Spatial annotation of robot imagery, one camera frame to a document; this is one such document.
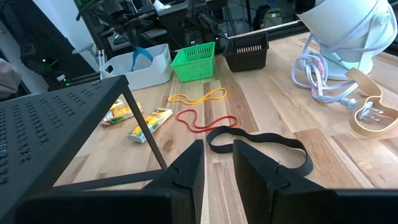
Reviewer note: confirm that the black plastic basket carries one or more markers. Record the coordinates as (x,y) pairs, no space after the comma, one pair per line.
(245,62)

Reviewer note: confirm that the white plastic bin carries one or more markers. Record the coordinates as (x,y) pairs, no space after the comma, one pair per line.
(149,74)

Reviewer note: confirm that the red rubber band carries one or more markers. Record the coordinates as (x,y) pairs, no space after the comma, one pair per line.
(177,117)

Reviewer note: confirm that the blue rubber band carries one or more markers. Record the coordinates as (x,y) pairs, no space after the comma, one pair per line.
(136,54)

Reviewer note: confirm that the yellow rubber band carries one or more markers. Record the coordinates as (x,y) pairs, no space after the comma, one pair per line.
(170,99)

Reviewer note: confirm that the black rubber band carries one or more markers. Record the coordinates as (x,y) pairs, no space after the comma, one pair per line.
(267,137)

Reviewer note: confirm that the tan rubber band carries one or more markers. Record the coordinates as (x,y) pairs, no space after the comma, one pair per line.
(363,81)

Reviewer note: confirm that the grey-green backpack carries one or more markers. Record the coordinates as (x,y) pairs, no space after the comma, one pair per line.
(273,18)

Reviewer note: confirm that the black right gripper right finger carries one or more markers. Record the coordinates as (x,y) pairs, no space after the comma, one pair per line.
(264,193)

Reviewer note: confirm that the yellow crayon pack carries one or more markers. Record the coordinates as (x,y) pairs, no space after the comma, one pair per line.
(149,124)
(116,104)
(119,115)

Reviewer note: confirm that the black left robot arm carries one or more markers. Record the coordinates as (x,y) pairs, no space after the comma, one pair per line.
(206,28)

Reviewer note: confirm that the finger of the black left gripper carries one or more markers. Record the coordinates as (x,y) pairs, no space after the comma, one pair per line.
(140,32)
(132,32)

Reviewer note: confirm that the black perforated metal shelf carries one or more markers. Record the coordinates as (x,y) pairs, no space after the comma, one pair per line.
(46,124)

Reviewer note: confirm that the white desk lamp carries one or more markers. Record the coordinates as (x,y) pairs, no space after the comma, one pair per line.
(342,25)

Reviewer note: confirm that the green plastic basket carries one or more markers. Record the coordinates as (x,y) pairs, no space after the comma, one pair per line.
(192,67)

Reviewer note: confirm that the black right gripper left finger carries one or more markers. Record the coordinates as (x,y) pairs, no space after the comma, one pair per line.
(183,186)

